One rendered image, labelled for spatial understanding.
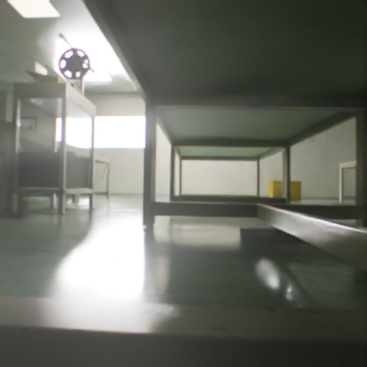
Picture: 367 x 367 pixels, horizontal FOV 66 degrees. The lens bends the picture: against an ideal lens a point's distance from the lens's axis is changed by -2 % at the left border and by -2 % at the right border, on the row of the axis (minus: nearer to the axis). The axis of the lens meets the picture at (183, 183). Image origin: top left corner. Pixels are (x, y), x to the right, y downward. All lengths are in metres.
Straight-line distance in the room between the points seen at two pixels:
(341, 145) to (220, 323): 8.43
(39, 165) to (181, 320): 2.54
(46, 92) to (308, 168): 6.77
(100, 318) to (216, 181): 7.46
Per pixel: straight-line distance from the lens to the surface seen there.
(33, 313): 0.19
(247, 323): 0.17
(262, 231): 1.41
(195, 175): 7.60
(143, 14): 0.96
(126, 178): 7.83
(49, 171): 2.62
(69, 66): 3.25
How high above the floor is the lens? 0.22
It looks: 1 degrees up
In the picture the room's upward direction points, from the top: 1 degrees clockwise
